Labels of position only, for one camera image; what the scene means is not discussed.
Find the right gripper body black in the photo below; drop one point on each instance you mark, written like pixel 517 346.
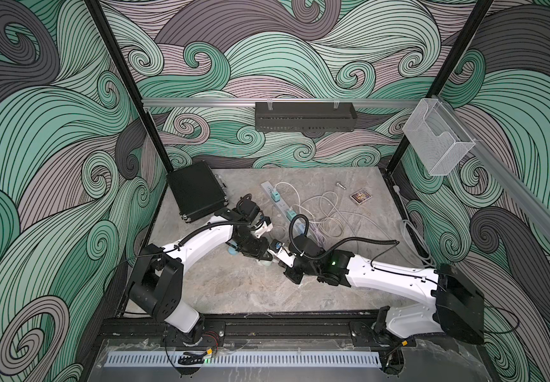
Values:
pixel 298 269

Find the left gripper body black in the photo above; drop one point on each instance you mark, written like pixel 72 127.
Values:
pixel 250 246

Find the small teal usb charger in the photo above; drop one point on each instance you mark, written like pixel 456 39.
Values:
pixel 275 195

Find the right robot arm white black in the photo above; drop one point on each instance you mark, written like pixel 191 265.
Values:
pixel 444 300

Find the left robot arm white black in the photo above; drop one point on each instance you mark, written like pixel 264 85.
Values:
pixel 156 282

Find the white power strip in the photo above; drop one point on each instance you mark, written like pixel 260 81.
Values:
pixel 282 206

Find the black metal box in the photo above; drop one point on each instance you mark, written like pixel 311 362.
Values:
pixel 197 191

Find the small colourful card box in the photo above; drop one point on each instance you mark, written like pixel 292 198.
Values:
pixel 361 196

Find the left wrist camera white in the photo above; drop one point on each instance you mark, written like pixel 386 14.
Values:
pixel 263 226

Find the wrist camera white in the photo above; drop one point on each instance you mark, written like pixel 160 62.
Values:
pixel 263 226
pixel 280 251

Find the power strip cord white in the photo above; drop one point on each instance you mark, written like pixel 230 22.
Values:
pixel 321 233

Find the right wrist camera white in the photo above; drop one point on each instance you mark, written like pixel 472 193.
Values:
pixel 280 251

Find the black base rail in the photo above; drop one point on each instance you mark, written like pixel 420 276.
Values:
pixel 360 327

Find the black wall shelf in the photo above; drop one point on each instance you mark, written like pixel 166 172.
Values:
pixel 305 117

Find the white slotted cable duct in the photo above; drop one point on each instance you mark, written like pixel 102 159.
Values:
pixel 285 359

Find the clear mesh wall bin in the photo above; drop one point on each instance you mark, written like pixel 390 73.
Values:
pixel 438 136

